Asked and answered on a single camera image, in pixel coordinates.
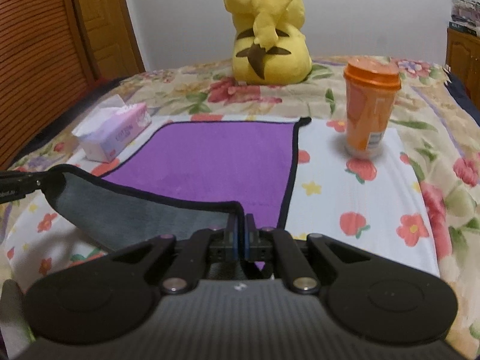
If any purple and grey towel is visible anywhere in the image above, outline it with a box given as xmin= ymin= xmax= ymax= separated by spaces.
xmin=42 ymin=117 xmax=311 ymax=251

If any tissue box with tissue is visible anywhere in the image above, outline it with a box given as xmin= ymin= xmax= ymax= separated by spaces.
xmin=72 ymin=94 xmax=151 ymax=163

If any wooden slatted headboard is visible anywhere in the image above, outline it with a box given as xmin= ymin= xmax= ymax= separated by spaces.
xmin=1 ymin=0 xmax=95 ymax=169

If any wooden door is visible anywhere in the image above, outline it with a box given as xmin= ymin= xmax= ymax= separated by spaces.
xmin=73 ymin=0 xmax=145 ymax=80

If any orange plastic cup with lid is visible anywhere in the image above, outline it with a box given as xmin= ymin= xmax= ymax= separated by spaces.
xmin=343 ymin=57 xmax=401 ymax=159

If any yellow Pikachu plush toy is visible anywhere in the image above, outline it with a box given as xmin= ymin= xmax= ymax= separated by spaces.
xmin=223 ymin=0 xmax=312 ymax=86

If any floral bed sheet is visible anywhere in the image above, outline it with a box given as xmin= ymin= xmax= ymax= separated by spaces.
xmin=0 ymin=55 xmax=480 ymax=360

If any wooden sideboard cabinet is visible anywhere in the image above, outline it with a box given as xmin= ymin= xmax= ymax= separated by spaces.
xmin=446 ymin=28 xmax=479 ymax=108

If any stack of books and papers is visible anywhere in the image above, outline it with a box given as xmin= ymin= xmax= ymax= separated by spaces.
xmin=449 ymin=0 xmax=480 ymax=38

